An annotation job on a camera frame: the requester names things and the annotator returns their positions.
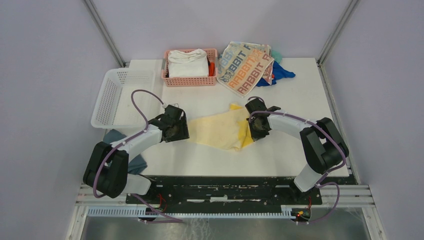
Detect grey blue towel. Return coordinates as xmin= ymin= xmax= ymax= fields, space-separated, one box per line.
xmin=102 ymin=129 xmax=148 ymax=175

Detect aluminium frame rails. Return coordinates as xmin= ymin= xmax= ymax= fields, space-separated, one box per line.
xmin=65 ymin=185 xmax=386 ymax=240

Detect white folded towel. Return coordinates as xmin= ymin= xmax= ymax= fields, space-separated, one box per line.
xmin=167 ymin=48 xmax=209 ymax=78

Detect rabbit print towel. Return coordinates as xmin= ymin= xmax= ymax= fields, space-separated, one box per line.
xmin=216 ymin=41 xmax=275 ymax=98

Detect white cable duct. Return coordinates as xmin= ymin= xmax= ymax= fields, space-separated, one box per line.
xmin=87 ymin=206 xmax=296 ymax=220

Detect teal green towel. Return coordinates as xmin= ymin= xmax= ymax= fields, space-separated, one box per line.
xmin=271 ymin=49 xmax=283 ymax=64

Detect orange towel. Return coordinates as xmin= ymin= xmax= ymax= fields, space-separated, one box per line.
xmin=208 ymin=61 xmax=216 ymax=77

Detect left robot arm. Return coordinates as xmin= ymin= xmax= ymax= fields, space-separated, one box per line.
xmin=82 ymin=105 xmax=190 ymax=204

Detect pink plastic basket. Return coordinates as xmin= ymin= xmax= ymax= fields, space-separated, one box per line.
xmin=160 ymin=48 xmax=218 ymax=87

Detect yellow duck towel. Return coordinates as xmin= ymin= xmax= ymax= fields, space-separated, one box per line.
xmin=188 ymin=103 xmax=254 ymax=151

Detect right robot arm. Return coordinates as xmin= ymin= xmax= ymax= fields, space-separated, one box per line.
xmin=245 ymin=96 xmax=349 ymax=204

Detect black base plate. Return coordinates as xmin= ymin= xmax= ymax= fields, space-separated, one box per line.
xmin=125 ymin=174 xmax=359 ymax=215

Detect white plastic basket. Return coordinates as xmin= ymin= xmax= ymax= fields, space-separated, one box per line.
xmin=90 ymin=68 xmax=163 ymax=129

